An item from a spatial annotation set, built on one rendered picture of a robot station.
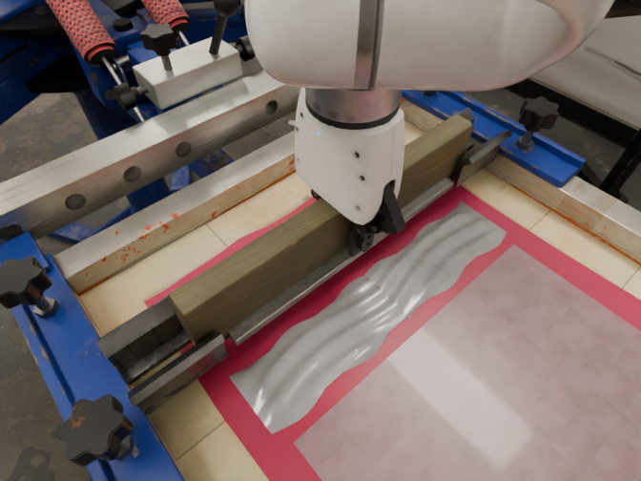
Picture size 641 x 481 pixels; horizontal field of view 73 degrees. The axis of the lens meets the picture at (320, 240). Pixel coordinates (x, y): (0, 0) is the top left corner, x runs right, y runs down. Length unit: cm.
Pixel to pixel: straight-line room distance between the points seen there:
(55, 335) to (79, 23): 45
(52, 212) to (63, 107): 225
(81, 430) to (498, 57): 33
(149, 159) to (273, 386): 30
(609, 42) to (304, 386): 225
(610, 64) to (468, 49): 229
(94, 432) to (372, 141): 28
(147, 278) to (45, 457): 113
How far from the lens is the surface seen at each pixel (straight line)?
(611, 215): 61
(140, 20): 83
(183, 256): 53
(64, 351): 46
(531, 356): 49
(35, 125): 272
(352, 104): 32
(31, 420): 167
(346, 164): 35
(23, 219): 55
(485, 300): 51
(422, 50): 22
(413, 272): 50
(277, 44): 21
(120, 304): 52
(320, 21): 21
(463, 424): 44
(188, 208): 53
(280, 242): 39
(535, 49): 20
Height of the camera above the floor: 136
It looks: 51 degrees down
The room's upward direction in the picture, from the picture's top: straight up
